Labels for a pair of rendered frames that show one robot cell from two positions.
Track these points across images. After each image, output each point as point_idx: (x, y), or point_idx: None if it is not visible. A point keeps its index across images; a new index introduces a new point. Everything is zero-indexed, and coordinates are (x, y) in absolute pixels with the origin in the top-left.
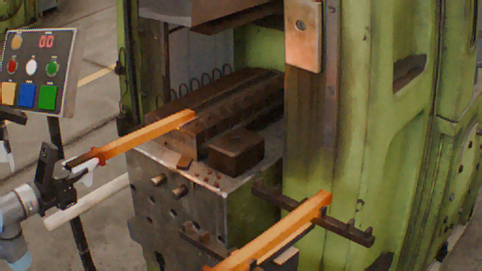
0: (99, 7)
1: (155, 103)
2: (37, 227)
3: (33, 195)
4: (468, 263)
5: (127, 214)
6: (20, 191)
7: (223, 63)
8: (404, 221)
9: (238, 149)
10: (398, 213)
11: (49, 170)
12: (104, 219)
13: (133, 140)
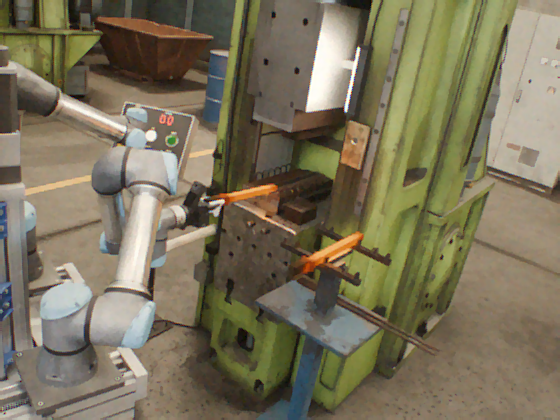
0: None
1: (242, 181)
2: (88, 275)
3: (184, 213)
4: (447, 346)
5: (175, 270)
6: (174, 209)
7: (284, 164)
8: (395, 283)
9: (304, 209)
10: (391, 276)
11: (198, 199)
12: (155, 273)
13: (244, 194)
